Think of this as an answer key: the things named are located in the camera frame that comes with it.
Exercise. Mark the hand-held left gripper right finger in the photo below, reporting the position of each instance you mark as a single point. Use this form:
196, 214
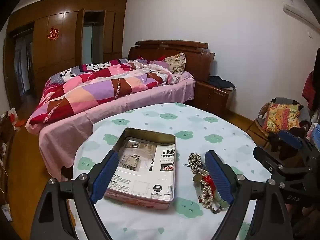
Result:
218, 177

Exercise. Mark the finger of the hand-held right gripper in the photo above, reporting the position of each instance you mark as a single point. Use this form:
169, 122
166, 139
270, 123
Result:
291, 138
270, 161

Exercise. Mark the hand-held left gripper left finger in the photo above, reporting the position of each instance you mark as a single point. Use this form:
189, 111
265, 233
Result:
105, 177

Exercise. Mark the pale jade bangle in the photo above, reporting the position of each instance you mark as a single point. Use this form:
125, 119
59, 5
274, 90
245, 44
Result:
222, 201

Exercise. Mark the metal tin box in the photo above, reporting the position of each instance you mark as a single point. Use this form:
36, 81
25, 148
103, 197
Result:
140, 202

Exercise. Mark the colourful patterned cushion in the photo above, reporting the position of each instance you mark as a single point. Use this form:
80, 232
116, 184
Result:
282, 116

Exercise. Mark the blue and white box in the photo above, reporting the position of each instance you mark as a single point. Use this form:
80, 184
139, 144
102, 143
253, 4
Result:
315, 132

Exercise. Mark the wicker chair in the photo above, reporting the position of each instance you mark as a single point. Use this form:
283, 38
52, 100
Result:
257, 127

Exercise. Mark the printed paper packet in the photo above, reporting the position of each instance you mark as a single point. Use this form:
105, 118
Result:
147, 170

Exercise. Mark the hanging red clothes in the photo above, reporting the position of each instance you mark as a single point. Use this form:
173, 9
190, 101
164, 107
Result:
311, 87

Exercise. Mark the bed with pink sheet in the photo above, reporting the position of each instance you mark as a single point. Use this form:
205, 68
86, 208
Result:
120, 110

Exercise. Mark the wooden nightstand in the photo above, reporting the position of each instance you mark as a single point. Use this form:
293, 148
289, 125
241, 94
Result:
212, 95

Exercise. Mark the dark clothes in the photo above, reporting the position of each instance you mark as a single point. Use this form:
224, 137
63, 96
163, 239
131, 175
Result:
222, 82

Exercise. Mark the patchwork quilt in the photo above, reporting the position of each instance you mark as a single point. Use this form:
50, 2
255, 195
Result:
100, 87

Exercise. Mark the cluttered wooden cabinet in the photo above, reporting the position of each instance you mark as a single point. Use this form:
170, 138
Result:
6, 155

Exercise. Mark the red and white bag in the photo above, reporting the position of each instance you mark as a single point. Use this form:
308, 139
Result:
12, 116

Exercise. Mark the wooden bed headboard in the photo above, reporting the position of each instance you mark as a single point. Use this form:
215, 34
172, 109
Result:
197, 62

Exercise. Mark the floral pillow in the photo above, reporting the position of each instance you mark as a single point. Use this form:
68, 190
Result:
176, 62

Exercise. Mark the white air conditioner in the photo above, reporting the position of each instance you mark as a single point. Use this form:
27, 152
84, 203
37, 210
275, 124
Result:
297, 13

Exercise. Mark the wooden wardrobe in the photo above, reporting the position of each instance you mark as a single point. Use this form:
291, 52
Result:
62, 37

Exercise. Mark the red paper wall decoration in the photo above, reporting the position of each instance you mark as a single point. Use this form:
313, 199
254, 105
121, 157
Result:
53, 33

